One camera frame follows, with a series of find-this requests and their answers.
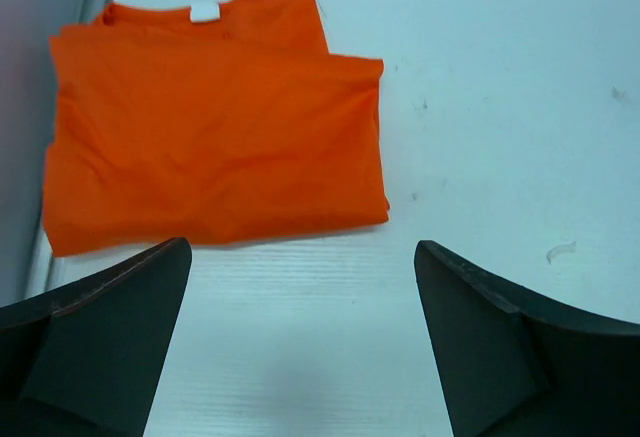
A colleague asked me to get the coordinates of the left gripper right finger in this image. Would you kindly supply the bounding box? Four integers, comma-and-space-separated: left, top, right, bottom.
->
414, 240, 639, 436

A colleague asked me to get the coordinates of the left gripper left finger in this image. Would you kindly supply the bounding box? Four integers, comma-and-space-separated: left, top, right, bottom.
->
1, 238, 192, 436

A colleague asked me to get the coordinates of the orange t shirt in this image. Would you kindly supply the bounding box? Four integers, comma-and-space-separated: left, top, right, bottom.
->
54, 0, 390, 257

